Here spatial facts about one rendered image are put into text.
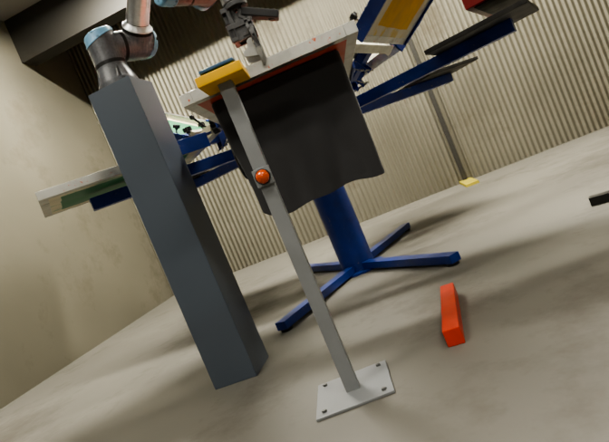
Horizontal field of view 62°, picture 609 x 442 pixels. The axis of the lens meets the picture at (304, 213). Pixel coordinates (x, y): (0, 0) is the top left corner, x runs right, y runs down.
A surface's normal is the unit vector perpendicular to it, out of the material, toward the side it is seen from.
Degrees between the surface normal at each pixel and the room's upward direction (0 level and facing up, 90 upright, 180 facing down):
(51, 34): 90
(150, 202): 90
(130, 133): 90
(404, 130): 90
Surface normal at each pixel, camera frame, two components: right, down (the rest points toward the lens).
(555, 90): -0.18, 0.12
